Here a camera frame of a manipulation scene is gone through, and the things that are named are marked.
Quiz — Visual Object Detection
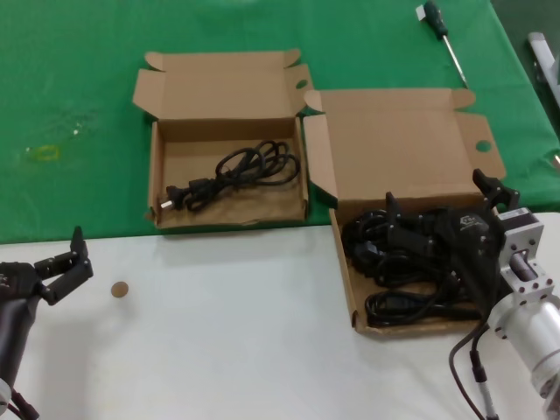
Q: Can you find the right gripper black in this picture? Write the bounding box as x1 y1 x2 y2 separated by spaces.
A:
384 168 522 323

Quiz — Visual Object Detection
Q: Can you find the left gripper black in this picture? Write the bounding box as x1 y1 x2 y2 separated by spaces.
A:
0 225 95 306

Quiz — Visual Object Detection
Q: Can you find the open brown cardboard box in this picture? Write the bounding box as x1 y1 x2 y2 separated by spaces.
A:
301 87 508 337
132 47 315 229

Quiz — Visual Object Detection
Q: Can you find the yellow rubber band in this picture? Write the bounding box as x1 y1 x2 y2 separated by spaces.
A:
25 144 61 163

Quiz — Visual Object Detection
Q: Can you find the white table cover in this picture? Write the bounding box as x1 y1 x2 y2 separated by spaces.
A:
0 212 560 420

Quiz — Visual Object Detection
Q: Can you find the green table cloth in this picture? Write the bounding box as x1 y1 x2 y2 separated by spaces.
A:
0 0 560 246

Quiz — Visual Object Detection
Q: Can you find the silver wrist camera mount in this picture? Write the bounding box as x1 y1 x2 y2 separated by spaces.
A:
496 207 548 303

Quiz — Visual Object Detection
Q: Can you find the black robot wrist cable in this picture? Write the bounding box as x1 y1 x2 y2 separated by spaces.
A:
446 321 500 420

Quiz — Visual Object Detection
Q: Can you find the grey metal bracket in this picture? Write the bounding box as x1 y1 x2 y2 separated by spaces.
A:
527 31 560 109

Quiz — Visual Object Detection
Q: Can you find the green-handled screwdriver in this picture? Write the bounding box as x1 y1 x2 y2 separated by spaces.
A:
417 0 469 88

